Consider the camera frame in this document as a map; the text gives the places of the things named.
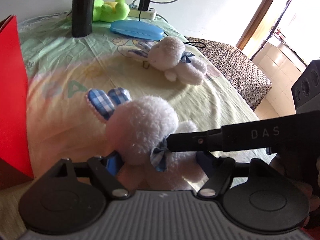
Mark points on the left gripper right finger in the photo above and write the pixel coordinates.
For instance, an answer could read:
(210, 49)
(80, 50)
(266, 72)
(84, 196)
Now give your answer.
(219, 171)

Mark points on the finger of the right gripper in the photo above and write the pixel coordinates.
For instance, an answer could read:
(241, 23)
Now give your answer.
(190, 141)

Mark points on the white bunny plush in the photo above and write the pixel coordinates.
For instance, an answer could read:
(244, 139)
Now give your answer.
(170, 57)

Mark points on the white power strip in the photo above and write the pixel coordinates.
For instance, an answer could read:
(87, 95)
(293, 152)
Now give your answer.
(150, 14)

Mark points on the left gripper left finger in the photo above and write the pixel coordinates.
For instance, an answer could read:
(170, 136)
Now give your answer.
(103, 171)

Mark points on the red cardboard box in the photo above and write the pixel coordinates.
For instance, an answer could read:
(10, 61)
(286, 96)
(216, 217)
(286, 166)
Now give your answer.
(15, 160)

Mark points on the pink bunny plush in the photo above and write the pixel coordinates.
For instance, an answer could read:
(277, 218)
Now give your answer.
(138, 129)

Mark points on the blue glasses case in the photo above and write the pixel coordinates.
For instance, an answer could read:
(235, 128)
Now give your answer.
(137, 29)

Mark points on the black thermos bottle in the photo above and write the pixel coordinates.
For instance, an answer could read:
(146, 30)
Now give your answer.
(82, 15)

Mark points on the green frog plush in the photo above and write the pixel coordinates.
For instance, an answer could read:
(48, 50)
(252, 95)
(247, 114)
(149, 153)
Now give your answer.
(110, 11)

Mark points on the wooden door frame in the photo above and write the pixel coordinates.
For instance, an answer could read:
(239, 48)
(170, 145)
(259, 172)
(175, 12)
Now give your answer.
(254, 23)

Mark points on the person's right hand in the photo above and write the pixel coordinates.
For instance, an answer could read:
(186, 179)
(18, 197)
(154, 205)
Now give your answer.
(307, 189)

